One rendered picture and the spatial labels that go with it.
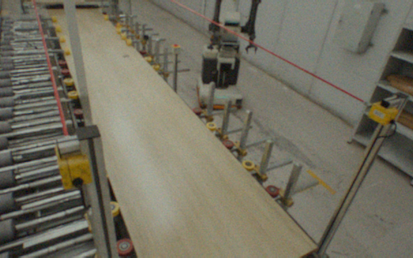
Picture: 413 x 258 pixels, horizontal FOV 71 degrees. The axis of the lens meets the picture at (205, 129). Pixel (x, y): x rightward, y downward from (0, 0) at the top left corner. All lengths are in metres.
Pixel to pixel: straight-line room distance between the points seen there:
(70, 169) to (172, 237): 0.99
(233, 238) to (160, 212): 0.40
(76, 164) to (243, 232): 1.13
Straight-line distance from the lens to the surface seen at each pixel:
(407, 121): 4.00
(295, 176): 1.74
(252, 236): 1.55
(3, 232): 1.79
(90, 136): 0.56
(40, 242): 1.69
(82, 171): 0.58
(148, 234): 1.51
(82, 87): 1.88
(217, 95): 4.12
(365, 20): 4.25
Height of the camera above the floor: 2.12
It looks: 34 degrees down
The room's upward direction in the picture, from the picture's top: 6 degrees clockwise
